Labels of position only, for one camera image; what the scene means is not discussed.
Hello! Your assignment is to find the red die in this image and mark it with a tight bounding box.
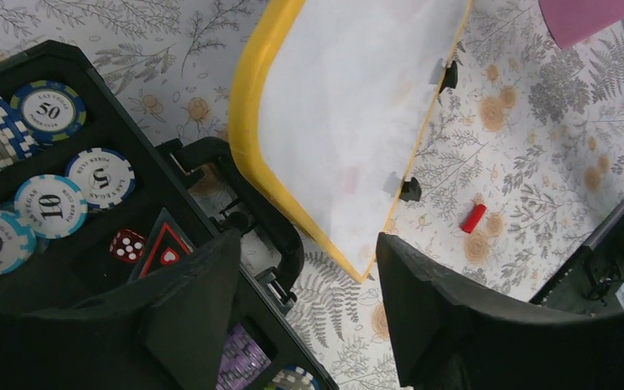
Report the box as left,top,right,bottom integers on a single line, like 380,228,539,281
109,228,145,264

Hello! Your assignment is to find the pink wedge block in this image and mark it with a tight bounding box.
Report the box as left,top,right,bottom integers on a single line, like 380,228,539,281
539,0,624,50

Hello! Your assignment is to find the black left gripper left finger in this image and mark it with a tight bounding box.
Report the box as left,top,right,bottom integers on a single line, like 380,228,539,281
0,231,241,389

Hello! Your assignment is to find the red marker cap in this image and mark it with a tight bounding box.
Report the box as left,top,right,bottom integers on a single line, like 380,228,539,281
461,204,487,234

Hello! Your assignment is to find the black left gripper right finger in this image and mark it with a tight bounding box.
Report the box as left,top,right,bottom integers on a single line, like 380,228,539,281
376,233,624,389

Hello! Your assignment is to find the black poker chip case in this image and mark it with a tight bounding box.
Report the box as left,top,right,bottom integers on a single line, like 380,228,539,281
0,41,336,389

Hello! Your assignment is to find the yellow framed whiteboard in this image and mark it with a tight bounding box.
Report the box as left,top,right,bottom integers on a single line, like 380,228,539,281
228,1,472,282

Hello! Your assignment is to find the black whiteboard foot clip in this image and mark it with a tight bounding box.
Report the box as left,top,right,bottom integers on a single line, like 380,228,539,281
399,177,422,202
439,60,458,93

